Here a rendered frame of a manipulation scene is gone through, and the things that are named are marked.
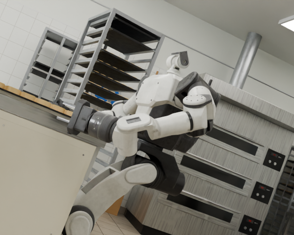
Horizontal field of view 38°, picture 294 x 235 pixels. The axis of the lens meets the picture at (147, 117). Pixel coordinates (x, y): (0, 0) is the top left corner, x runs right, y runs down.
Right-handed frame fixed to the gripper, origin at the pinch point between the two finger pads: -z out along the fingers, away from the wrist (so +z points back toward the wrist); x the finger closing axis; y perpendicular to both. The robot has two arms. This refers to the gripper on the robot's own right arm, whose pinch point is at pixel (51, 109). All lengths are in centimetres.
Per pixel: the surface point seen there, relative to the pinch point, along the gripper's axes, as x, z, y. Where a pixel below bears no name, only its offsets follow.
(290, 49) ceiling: 208, 428, 39
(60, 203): -31, -28, 38
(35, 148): -16, -39, 27
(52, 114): -2.3, -37.9, 26.7
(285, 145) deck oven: 74, 396, 80
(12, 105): -5, -48, 17
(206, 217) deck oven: -46, 353, 25
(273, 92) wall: 157, 486, 32
